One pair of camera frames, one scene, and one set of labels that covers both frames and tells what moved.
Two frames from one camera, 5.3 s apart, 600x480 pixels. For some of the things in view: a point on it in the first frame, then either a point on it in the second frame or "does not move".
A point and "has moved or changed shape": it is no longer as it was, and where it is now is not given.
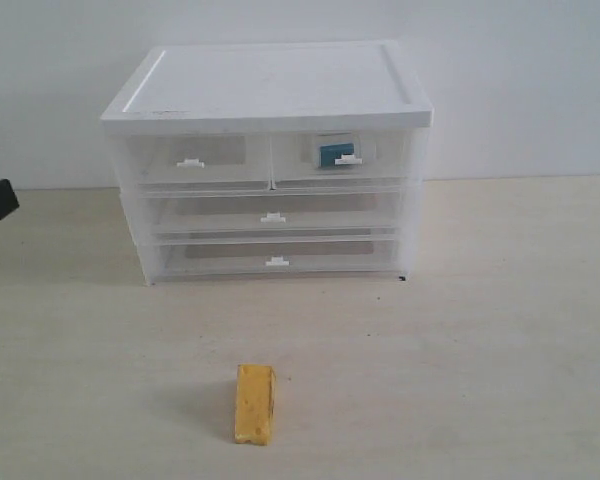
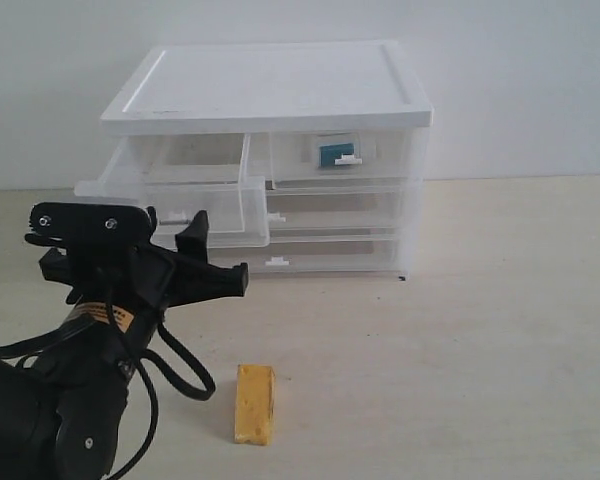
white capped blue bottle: x=331 y=154 does not move
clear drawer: x=189 y=164 has moved or changed shape
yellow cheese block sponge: x=255 y=403 does not move
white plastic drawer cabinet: x=257 y=162 does not move
